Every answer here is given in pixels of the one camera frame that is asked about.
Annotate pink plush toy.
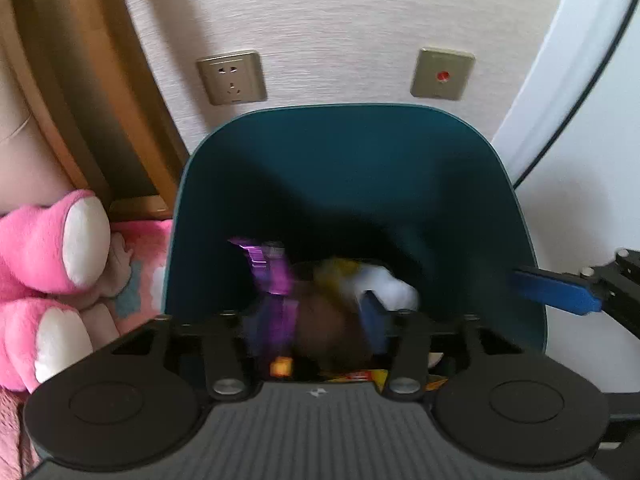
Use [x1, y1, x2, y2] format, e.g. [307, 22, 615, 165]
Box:
[1, 190, 111, 392]

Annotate beige wall power socket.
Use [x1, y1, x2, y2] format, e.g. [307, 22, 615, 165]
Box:
[195, 50, 268, 106]

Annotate beige wall switch red dot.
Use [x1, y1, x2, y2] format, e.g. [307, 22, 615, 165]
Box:
[410, 48, 475, 101]

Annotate white door frame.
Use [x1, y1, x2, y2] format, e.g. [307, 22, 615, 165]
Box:
[492, 0, 638, 186]

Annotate purple snack bag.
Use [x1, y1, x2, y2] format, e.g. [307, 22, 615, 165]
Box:
[231, 238, 298, 356]

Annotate wooden bed headboard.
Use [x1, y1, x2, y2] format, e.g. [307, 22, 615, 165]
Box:
[1, 0, 189, 220]

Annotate dark teal trash bin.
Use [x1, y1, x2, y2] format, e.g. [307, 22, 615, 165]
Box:
[163, 104, 547, 350]

